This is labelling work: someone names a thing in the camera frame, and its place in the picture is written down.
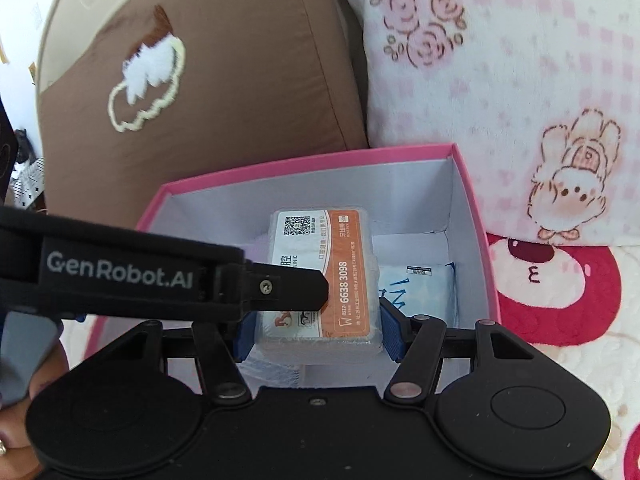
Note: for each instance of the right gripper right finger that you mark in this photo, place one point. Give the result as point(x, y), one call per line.
point(415, 344)

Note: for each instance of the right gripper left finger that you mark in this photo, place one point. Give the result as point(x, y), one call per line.
point(219, 376)

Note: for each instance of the blue tissue pack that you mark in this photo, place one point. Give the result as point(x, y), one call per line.
point(417, 290)

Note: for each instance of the orange white card box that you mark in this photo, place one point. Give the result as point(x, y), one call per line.
point(333, 316)

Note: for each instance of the white wipes pack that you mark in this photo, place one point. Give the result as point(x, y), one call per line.
point(258, 371)

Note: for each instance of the purple plush toy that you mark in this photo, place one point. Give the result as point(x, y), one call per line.
point(258, 250)

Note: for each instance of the person left hand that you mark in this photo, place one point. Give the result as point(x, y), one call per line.
point(18, 459)

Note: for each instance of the pink cardboard box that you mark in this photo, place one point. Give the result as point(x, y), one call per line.
point(419, 202)

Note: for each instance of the bear print blanket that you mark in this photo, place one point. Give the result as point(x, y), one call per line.
point(578, 305)

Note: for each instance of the brown cushion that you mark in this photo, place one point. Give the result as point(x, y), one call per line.
point(133, 94)

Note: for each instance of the pink patterned pillow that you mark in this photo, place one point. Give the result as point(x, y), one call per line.
point(540, 96)

